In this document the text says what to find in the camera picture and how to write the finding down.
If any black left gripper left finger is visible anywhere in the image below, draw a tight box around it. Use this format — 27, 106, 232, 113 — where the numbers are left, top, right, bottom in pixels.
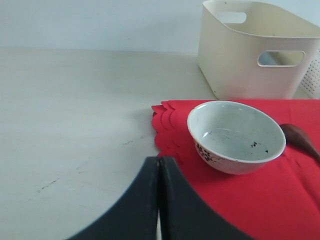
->
70, 156, 160, 240

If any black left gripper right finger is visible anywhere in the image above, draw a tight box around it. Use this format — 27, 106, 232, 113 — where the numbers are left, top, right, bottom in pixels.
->
158, 156, 252, 240

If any white ceramic bowl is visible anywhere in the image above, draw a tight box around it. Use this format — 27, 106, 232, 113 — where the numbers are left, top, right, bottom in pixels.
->
186, 100, 287, 175

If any red scalloped tablecloth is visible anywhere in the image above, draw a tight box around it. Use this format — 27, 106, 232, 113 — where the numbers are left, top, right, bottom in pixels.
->
151, 100, 320, 240

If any dark wooden spoon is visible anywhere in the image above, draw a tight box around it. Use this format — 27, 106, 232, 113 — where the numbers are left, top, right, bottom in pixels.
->
279, 123, 320, 163

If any cream plastic bin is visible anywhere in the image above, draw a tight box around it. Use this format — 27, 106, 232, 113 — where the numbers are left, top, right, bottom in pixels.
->
197, 0, 320, 100

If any white perforated plastic basket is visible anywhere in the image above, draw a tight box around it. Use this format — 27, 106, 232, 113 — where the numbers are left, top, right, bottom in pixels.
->
300, 49, 320, 100

